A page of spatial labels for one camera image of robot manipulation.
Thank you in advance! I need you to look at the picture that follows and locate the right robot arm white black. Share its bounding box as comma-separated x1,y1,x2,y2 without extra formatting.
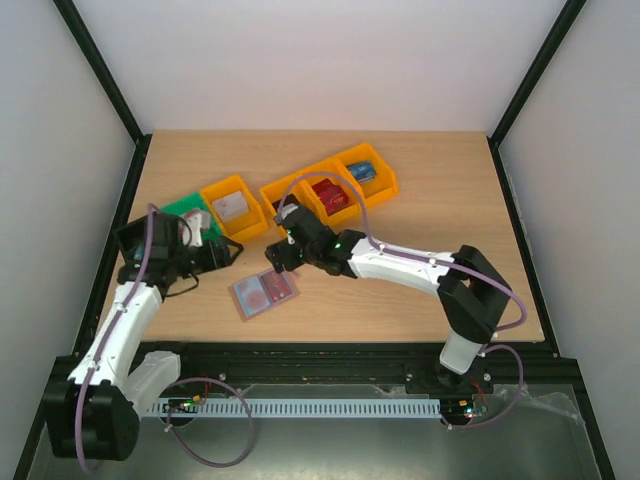
265,204,512,392

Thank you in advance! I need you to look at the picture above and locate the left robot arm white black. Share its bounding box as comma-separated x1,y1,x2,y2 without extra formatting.
43,208,244,465

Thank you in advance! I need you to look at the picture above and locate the white card stack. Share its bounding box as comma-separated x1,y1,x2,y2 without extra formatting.
211,191,250,222

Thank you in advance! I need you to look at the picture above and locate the red card stack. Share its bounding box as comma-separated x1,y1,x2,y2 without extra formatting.
312,178,349,216

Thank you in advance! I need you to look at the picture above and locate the blue card stack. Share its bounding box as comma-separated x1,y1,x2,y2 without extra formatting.
346,160,377,184

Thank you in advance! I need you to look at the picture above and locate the green bin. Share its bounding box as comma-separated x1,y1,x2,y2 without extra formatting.
160,192,223,242

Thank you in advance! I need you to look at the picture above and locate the yellow bin single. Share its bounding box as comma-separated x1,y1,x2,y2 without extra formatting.
199,174,269,243

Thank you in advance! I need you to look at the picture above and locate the yellow triple bin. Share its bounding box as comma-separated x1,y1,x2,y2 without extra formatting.
259,143,399,227

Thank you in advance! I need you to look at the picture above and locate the black bin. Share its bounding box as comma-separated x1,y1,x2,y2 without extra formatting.
113,210,156,267

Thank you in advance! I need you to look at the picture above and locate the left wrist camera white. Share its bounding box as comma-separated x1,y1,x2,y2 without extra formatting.
182,209,212,247

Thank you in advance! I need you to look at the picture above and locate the light blue cable duct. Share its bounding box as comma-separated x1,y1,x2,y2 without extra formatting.
173,398,441,419

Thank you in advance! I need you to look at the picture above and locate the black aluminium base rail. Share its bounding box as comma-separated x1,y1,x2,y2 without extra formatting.
133,342,585,396

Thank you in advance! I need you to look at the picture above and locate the left black frame post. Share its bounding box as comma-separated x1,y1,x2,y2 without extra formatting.
51,0,147,146

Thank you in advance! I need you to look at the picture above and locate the black frame post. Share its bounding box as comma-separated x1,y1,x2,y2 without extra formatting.
489,0,589,146
51,0,147,146

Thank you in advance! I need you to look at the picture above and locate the right black frame post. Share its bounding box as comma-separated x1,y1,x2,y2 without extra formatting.
489,0,589,146

